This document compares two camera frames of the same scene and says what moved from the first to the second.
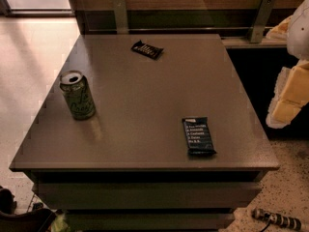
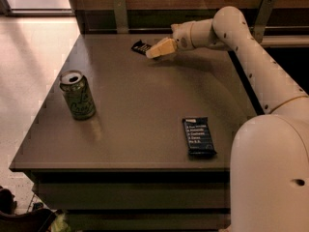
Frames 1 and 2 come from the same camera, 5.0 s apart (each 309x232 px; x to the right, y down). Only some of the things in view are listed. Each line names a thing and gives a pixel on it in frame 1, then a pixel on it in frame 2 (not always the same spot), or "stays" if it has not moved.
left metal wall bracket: x=121 y=15 stays
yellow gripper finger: x=294 y=94 to x=166 y=45
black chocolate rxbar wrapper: x=149 y=50 stays
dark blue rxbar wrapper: x=198 y=136 stays
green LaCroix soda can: x=76 y=89 stays
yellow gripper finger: x=280 y=31 to x=155 y=52
